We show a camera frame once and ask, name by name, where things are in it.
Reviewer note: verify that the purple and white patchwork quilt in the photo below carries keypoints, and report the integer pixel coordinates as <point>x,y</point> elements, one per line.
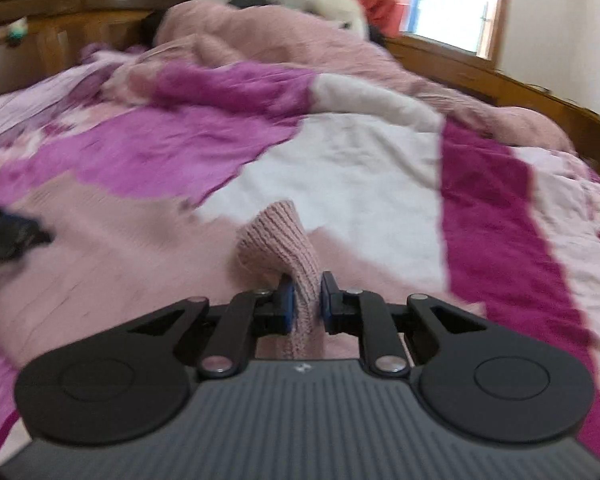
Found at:
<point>355,175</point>

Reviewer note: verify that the dark wooden headboard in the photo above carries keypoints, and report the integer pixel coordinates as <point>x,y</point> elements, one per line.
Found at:
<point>70,15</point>

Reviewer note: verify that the pink comforter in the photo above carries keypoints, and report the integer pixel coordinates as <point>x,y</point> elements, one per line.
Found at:
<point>280,35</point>

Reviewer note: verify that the white plush toy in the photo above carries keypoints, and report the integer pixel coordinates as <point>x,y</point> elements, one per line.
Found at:
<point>337,10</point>

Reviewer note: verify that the pink knitted sweater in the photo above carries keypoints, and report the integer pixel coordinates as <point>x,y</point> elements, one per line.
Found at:
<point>280,232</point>

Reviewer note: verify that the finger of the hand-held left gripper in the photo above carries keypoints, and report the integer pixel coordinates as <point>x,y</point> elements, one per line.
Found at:
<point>10,235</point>

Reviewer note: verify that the wooden framed window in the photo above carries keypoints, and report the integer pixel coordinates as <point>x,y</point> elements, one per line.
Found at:
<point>450,5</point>

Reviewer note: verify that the red cloth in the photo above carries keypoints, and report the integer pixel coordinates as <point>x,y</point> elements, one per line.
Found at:
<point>382,10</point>

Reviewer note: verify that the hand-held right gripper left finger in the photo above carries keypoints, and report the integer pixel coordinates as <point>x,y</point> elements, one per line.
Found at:
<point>286,307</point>

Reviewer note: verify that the small green object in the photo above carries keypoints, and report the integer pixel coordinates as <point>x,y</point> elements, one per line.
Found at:
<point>17,32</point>

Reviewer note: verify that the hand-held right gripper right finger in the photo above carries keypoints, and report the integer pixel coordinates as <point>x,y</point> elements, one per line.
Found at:
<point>326,305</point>

